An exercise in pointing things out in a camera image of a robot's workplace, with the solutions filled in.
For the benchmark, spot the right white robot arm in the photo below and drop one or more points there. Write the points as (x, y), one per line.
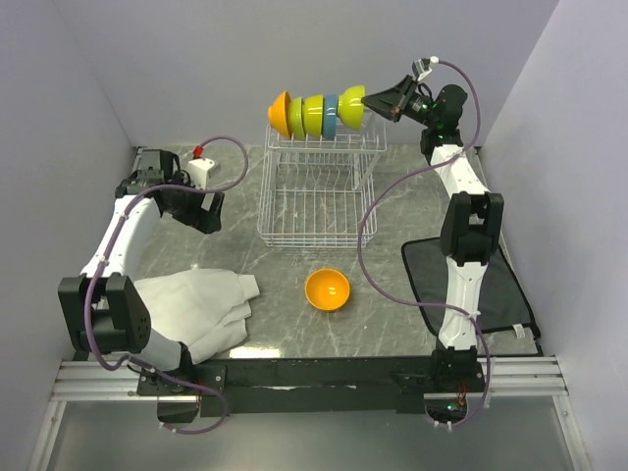
(470, 231)

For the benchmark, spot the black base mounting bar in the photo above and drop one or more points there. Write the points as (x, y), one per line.
(288, 385)

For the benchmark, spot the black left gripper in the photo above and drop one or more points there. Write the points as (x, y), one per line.
(199, 218)

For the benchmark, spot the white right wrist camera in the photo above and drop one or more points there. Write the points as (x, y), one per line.
(423, 67)

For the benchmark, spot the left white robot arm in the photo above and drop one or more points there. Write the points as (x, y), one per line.
(167, 355)

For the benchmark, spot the lime green bowl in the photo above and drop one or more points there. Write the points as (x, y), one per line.
(312, 115)
(351, 108)

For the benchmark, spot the white wire dish rack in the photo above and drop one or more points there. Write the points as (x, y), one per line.
(316, 193)

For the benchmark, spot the white cloth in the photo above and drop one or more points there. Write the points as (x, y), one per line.
(206, 309)

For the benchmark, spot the orange bowl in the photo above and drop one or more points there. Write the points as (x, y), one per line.
(327, 289)
(278, 115)

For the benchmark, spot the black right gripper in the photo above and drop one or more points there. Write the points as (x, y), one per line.
(392, 102)

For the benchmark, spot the blue bottom bowl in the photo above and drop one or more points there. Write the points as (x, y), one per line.
(330, 112)

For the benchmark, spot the dark grey drying mat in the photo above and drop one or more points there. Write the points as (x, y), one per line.
(503, 305)

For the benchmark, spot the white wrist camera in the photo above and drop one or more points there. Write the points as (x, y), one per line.
(423, 67)
(201, 169)

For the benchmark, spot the aluminium front rail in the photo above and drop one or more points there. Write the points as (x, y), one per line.
(503, 376)

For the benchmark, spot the white square bowl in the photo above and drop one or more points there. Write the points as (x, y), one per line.
(295, 119)

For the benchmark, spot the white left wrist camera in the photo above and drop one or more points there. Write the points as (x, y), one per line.
(201, 169)

